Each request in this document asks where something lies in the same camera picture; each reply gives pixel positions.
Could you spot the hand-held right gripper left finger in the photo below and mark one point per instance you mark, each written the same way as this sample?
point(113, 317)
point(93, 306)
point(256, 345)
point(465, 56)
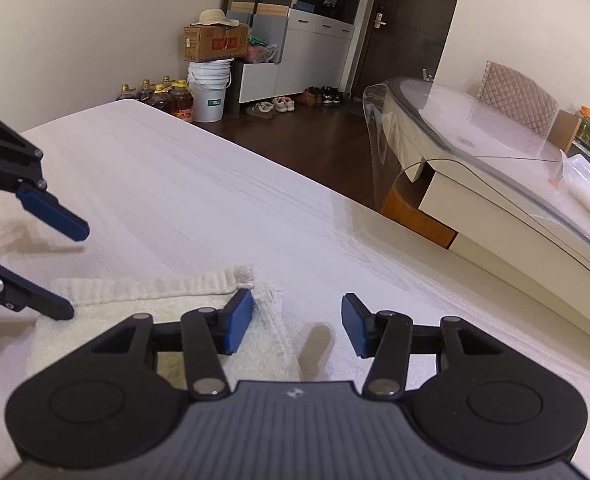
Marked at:
point(237, 322)

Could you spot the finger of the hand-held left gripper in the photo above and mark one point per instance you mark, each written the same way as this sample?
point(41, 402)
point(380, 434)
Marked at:
point(40, 297)
point(50, 212)

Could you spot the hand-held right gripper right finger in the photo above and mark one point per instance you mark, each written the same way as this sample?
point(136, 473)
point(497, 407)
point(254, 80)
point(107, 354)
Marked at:
point(354, 322)

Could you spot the cream towel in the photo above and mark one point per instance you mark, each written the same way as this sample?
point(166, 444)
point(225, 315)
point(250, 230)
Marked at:
point(140, 295)

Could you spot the cooking oil bottle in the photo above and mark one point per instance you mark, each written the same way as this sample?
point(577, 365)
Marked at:
point(145, 90)
point(181, 102)
point(160, 100)
point(126, 94)

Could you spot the white dining table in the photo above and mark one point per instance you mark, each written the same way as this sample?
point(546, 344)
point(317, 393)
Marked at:
point(455, 200)

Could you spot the white plastic bucket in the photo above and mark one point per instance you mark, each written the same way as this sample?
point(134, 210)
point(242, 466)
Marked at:
point(209, 92)

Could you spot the pink and white sneakers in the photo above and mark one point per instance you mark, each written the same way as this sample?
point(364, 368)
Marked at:
point(284, 104)

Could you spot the black shoes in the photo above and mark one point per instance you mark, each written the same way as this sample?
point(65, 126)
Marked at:
point(331, 96)

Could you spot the brown shoes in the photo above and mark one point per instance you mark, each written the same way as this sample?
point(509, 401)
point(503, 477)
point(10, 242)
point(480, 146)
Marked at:
point(309, 96)

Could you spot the brown cardboard box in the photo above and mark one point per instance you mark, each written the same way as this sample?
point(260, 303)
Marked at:
point(215, 42)

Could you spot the clear plastic table cover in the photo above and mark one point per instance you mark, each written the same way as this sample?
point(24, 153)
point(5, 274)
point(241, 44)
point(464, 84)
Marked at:
point(475, 110)

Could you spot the beige straw hat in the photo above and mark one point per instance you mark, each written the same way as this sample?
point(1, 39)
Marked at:
point(215, 17)

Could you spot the pink plastic bag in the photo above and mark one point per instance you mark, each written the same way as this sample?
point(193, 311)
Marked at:
point(260, 52)

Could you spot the white and dark cabinet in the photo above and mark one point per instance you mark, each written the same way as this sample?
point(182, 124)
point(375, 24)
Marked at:
point(315, 55)

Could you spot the beige quilted chair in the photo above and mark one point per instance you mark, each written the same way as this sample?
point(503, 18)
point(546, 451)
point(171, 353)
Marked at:
point(517, 95)

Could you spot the small brown box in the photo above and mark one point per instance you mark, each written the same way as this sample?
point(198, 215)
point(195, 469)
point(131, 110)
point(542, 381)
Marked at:
point(565, 132)

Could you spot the dark brown door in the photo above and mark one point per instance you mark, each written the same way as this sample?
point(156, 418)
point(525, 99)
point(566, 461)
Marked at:
point(410, 25)

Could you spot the jar with orange lid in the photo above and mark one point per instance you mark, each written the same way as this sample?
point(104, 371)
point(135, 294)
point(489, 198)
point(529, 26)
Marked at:
point(587, 122)

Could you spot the blue box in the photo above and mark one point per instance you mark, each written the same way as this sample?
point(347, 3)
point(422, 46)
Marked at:
point(305, 5)

